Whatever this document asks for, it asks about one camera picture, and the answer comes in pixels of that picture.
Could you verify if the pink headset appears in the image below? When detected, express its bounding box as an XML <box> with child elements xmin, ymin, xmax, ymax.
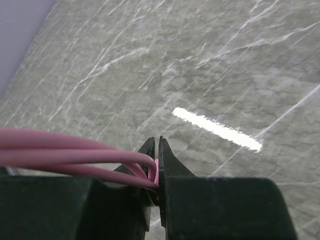
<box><xmin>0</xmin><ymin>127</ymin><xmax>158</xmax><ymax>204</ymax></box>

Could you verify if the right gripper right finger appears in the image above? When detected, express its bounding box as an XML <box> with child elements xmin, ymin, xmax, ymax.
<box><xmin>157</xmin><ymin>136</ymin><xmax>199</xmax><ymax>223</ymax></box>

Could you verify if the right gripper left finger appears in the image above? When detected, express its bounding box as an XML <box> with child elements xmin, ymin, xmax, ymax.
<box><xmin>114</xmin><ymin>137</ymin><xmax>156</xmax><ymax>175</ymax></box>

